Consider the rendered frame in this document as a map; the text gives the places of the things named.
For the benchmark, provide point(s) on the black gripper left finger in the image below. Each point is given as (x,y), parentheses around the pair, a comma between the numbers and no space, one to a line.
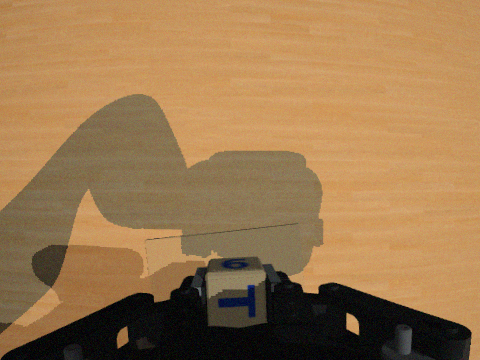
(94,337)

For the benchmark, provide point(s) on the beige letter block with blue t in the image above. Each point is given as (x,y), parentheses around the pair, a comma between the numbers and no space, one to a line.
(236,292)

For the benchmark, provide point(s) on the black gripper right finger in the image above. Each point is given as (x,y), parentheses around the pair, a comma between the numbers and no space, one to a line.
(386,329)

